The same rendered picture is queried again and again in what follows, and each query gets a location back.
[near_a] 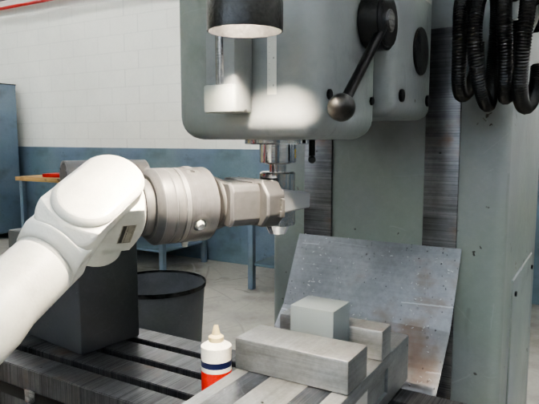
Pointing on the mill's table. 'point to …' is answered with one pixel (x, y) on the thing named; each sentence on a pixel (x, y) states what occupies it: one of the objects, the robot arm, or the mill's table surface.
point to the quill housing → (283, 75)
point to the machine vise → (382, 334)
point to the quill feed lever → (380, 34)
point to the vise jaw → (302, 358)
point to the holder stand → (93, 306)
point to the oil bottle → (215, 358)
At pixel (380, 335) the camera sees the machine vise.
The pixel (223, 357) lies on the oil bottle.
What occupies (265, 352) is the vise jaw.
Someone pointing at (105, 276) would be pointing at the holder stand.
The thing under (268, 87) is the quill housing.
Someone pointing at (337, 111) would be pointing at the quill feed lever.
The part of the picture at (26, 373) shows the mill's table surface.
